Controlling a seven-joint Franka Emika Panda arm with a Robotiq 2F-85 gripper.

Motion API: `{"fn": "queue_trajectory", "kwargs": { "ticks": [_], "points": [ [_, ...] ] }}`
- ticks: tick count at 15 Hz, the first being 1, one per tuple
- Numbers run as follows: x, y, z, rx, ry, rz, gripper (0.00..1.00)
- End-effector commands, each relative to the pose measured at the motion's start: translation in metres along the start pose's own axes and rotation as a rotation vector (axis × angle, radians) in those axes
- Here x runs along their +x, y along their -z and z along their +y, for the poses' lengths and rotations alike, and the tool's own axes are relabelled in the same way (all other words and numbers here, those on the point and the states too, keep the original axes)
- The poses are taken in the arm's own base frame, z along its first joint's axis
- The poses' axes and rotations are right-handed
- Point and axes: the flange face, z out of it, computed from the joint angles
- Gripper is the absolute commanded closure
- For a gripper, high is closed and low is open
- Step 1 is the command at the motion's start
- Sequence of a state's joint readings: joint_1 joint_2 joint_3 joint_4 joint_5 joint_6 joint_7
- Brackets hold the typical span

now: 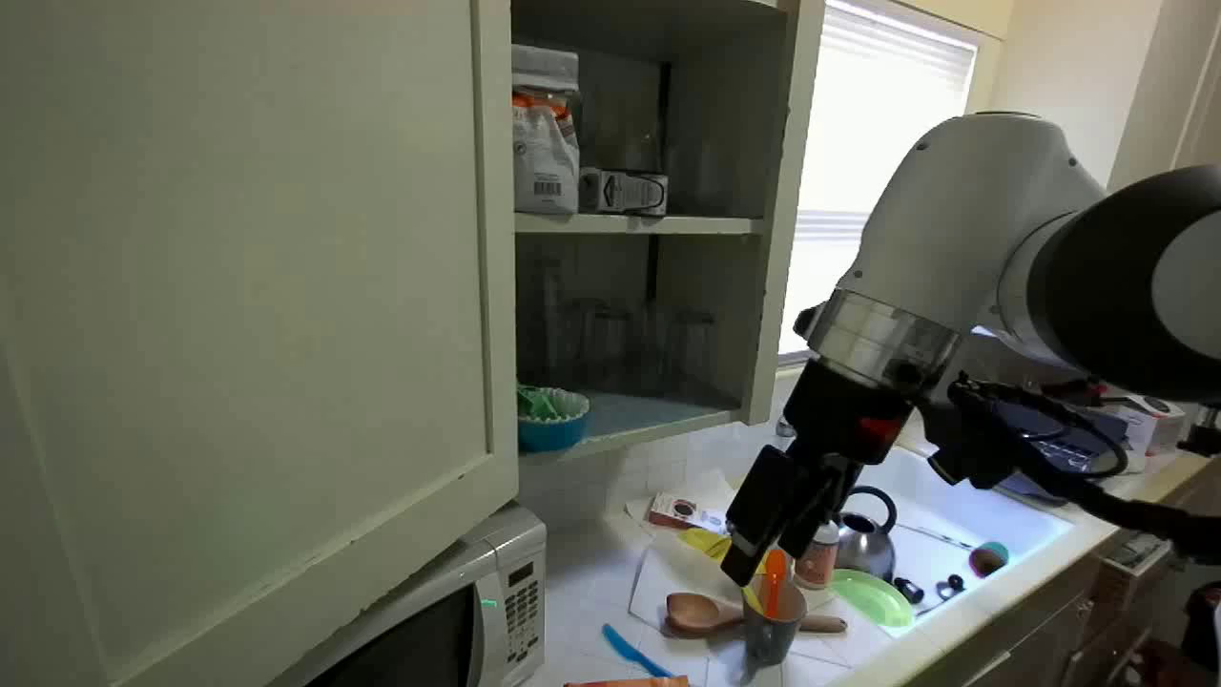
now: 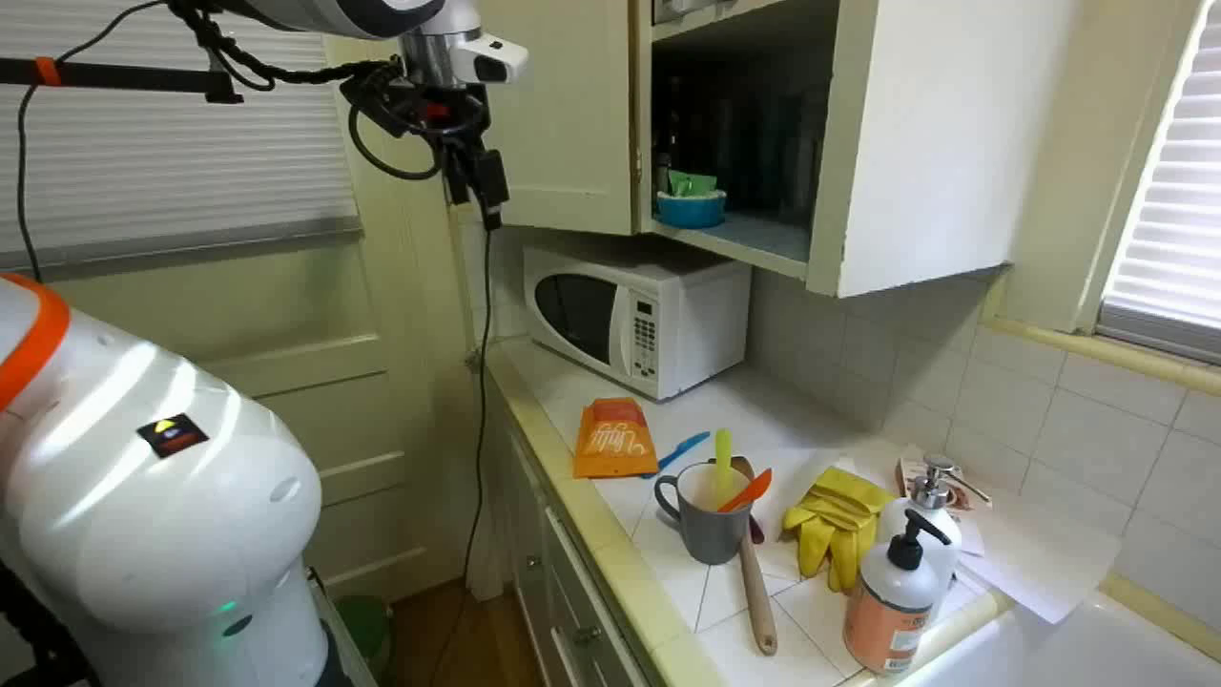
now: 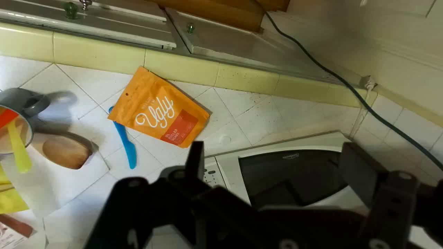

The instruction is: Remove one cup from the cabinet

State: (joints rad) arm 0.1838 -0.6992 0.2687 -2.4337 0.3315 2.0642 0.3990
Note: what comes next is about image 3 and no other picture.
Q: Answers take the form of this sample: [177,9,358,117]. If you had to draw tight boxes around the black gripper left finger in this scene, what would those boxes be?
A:
[84,139,206,249]

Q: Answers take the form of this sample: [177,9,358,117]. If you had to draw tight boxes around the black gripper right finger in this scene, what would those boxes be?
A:
[337,141,422,249]

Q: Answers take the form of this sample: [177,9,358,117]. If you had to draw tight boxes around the blue plastic spatula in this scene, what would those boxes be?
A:
[108,105,138,170]

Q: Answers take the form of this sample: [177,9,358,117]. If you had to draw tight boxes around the white microwave oven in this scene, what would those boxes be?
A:
[202,130,371,213]

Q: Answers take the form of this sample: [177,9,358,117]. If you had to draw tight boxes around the red white packet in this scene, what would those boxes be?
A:
[0,213,36,249]

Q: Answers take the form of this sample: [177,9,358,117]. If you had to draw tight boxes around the yellow-green spatula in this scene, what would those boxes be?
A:
[5,120,33,174]

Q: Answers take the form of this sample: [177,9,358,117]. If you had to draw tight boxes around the grey mug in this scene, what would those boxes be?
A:
[0,87,51,156]

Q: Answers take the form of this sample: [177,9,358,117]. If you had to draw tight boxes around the orange spatula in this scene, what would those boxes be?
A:
[0,106,19,130]

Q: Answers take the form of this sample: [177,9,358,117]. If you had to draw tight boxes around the dark power cable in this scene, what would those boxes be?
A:
[261,8,443,171]

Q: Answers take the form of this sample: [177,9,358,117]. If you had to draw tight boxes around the white wall plug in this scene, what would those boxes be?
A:
[359,73,379,91]

